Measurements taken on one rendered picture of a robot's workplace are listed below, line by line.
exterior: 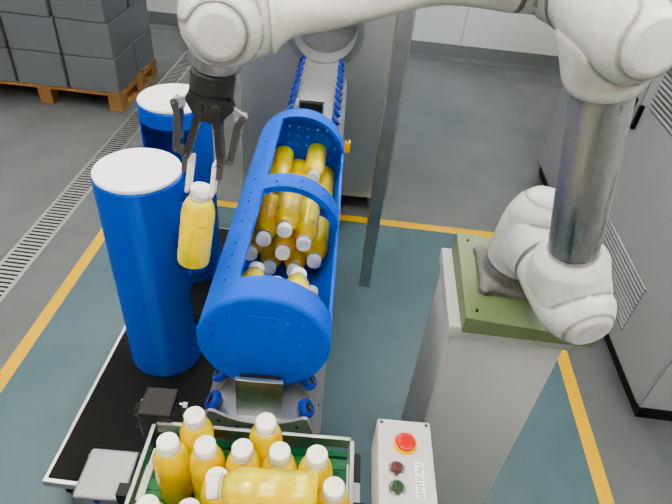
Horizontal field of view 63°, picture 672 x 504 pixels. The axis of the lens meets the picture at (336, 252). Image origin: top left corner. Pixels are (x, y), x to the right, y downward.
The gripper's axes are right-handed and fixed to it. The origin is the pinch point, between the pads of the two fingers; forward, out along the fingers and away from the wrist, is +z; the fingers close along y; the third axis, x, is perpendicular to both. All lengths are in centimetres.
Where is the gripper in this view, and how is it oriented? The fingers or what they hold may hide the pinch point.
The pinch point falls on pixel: (202, 176)
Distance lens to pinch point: 105.8
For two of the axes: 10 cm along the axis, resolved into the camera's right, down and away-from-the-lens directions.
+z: -2.3, 8.0, 5.5
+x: -0.6, 5.5, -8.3
